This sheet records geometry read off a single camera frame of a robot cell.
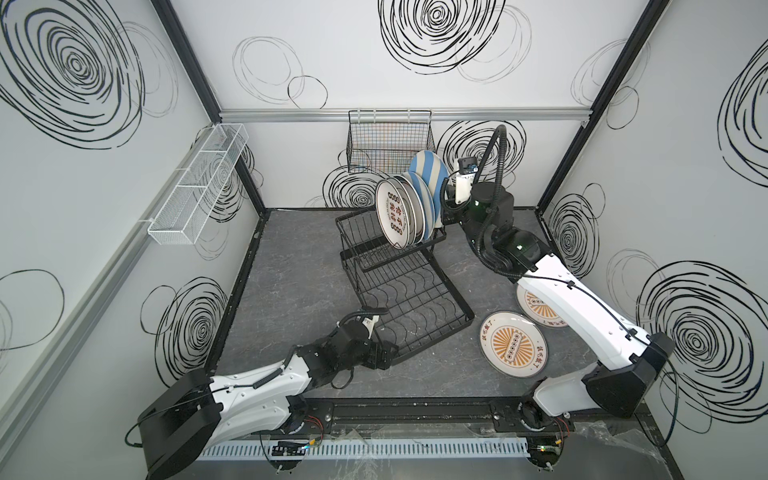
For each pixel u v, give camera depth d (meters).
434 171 0.72
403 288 0.96
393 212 0.81
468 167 0.55
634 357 0.40
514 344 0.85
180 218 0.72
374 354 0.71
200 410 0.42
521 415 0.65
